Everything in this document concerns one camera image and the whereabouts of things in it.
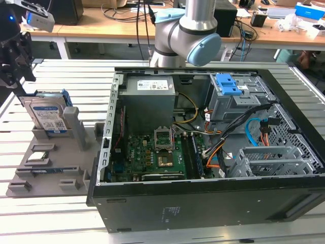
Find black cable bundle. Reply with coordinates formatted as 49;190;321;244
203;103;275;158

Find grey parts rack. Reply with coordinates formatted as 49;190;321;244
5;106;106;198

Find silver CPU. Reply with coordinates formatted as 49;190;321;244
26;151;49;163

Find wooden desk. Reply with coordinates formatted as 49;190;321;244
19;0;325;50

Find green motherboard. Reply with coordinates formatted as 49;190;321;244
110;132;211;182

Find metal socket cover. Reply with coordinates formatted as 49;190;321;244
153;125;174;151

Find grey power supply unit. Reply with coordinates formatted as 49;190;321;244
118;76;180;135

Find black graphics card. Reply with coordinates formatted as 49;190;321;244
141;172;187;181

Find yellow wires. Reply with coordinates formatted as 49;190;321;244
174;93;200;125

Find black PC case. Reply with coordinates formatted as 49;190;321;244
86;66;325;233

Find blue cardboard box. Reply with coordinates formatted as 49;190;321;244
294;2;325;20

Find blue plastic drive latch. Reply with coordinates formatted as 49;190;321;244
214;73;243;96

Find grey metal drive cage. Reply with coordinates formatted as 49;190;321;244
205;73;276;123

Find coloured power wire bundle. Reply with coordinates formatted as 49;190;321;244
259;118;280;147

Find blue data wire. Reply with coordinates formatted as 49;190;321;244
245;118;267;147

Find large black box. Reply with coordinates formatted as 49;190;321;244
48;0;84;26

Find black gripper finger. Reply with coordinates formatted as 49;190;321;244
0;63;16;88
14;32;36;96

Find CPU socket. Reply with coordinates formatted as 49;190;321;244
156;151;175;169

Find small black box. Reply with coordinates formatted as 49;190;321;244
250;12;267;28

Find RAM stick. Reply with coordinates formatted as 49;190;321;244
30;166;78;176
190;134;205;177

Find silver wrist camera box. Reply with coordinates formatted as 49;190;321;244
21;0;55;33

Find grey metal disk bay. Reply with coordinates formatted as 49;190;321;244
227;146;318;178

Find hard disk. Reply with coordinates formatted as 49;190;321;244
18;88;74;133

